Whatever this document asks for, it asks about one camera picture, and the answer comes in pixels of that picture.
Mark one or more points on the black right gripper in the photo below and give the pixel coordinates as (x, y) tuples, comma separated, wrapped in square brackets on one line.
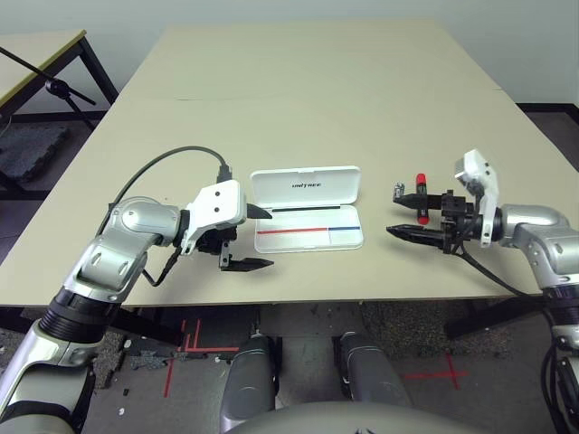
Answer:
[(457, 217)]

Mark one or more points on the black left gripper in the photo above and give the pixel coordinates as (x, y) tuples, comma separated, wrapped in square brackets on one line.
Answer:
[(212, 242)]

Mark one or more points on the red whiteboard marker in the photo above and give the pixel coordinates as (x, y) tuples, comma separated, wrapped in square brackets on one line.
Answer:
[(421, 183)]

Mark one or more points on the white plastic pencil case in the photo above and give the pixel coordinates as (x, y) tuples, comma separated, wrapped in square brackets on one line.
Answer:
[(307, 190)]

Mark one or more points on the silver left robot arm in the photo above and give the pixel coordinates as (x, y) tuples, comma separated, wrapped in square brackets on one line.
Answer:
[(122, 244)]

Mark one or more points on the black table foot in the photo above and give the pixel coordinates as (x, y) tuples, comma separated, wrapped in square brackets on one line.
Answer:
[(488, 321), (145, 325)]

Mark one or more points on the grey robot right leg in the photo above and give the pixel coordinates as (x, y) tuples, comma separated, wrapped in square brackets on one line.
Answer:
[(371, 370)]

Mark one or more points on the grey robot torso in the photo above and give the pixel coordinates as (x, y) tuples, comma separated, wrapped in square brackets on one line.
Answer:
[(344, 422)]

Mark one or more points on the black foam floor mat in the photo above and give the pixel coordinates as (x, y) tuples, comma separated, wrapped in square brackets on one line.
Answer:
[(31, 149)]

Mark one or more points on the black tripod stand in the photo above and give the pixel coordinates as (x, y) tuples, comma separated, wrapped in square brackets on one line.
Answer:
[(56, 87)]

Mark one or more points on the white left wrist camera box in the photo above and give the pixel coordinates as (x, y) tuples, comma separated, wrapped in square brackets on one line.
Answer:
[(219, 203)]

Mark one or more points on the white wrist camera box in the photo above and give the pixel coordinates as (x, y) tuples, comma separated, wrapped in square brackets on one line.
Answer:
[(219, 203), (479, 181)]

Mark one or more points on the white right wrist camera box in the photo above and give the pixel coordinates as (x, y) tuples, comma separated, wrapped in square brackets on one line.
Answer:
[(479, 181)]

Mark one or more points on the beige side table black frame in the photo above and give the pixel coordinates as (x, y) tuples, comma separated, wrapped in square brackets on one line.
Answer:
[(31, 54)]

